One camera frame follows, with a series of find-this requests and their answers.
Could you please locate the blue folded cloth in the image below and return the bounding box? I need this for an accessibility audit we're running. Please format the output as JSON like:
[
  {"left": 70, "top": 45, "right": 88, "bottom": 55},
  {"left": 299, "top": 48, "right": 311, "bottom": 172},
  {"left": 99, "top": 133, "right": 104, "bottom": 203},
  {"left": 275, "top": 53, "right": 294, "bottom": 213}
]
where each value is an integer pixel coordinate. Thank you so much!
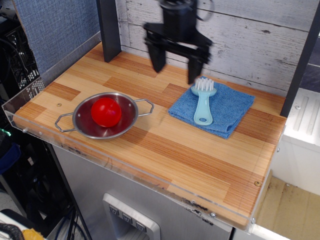
[{"left": 168, "top": 83, "right": 255, "bottom": 139}]

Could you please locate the black plastic crate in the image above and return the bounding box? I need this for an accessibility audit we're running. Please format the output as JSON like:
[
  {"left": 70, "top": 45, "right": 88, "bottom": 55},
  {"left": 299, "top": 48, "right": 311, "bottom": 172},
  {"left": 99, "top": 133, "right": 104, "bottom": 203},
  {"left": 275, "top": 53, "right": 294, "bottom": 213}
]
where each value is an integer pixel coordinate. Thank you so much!
[{"left": 0, "top": 20, "right": 40, "bottom": 91}]

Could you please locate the steel bowl with wire handles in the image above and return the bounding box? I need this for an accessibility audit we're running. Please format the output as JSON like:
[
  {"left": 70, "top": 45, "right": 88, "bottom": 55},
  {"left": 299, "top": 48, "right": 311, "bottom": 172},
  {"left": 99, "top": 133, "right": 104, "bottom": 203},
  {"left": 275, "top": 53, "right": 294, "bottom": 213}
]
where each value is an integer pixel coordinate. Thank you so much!
[{"left": 55, "top": 92, "right": 154, "bottom": 140}]

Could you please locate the light blue dish brush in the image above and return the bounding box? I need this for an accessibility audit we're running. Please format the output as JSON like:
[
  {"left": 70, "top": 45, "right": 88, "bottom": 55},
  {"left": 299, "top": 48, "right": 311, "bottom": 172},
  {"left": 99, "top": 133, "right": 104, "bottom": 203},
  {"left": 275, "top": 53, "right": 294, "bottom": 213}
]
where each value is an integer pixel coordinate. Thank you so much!
[{"left": 191, "top": 76, "right": 217, "bottom": 126}]

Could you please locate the dark grey post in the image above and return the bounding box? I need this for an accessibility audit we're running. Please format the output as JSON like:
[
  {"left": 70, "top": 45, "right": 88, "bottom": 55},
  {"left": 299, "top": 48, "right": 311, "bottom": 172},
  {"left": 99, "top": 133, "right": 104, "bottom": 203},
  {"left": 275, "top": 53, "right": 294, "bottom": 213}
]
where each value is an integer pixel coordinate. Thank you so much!
[
  {"left": 96, "top": 0, "right": 122, "bottom": 63},
  {"left": 280, "top": 3, "right": 320, "bottom": 118}
]

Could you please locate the red ball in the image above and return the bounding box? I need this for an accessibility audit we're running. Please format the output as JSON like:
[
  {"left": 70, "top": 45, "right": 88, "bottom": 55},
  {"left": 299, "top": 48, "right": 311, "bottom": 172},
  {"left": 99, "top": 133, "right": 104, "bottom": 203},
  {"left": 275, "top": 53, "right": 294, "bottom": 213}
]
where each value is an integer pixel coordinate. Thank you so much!
[{"left": 90, "top": 97, "right": 122, "bottom": 128}]

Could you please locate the grey button dispenser panel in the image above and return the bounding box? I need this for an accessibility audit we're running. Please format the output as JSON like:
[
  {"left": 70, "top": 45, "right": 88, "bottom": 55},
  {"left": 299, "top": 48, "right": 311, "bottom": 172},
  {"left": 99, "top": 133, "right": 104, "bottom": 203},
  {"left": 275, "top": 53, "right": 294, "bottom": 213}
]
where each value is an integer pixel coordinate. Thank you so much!
[{"left": 102, "top": 193, "right": 161, "bottom": 240}]

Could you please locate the dark grey left post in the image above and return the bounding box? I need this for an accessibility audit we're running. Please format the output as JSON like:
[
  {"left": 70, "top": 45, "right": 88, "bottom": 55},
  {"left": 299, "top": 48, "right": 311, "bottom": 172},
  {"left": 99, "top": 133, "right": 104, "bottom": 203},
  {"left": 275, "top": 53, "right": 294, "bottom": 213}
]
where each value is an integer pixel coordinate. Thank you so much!
[{"left": 96, "top": 0, "right": 122, "bottom": 63}]

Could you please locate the dark grey right post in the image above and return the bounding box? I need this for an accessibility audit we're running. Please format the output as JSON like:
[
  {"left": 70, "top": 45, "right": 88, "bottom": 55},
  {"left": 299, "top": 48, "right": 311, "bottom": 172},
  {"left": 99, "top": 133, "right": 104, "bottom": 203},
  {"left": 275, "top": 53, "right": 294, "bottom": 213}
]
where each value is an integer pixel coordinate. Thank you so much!
[{"left": 280, "top": 3, "right": 320, "bottom": 118}]

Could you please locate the stainless steel cabinet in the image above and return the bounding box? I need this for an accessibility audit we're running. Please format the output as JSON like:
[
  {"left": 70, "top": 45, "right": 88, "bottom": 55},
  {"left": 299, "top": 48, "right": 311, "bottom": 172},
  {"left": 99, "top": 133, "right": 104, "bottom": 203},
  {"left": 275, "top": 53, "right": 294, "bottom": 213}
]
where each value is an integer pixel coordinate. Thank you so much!
[{"left": 53, "top": 146, "right": 234, "bottom": 240}]

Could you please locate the clear acrylic table guard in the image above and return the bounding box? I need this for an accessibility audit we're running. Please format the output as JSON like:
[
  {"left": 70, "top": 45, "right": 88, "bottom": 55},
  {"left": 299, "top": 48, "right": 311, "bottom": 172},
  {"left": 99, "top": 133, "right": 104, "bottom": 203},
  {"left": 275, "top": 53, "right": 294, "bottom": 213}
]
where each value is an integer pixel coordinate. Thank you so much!
[{"left": 3, "top": 44, "right": 286, "bottom": 232}]

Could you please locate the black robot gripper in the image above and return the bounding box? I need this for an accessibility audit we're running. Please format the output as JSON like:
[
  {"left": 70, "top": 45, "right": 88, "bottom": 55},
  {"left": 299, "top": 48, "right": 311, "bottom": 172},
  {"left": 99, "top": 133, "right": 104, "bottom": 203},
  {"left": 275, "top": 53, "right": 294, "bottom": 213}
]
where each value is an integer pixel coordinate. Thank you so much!
[{"left": 143, "top": 0, "right": 212, "bottom": 85}]

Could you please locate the white plastic unit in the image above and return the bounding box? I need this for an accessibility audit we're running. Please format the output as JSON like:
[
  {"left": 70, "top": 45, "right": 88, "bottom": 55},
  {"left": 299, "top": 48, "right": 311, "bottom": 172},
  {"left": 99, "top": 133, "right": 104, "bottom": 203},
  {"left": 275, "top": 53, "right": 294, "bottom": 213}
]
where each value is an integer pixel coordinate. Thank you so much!
[{"left": 270, "top": 88, "right": 320, "bottom": 195}]

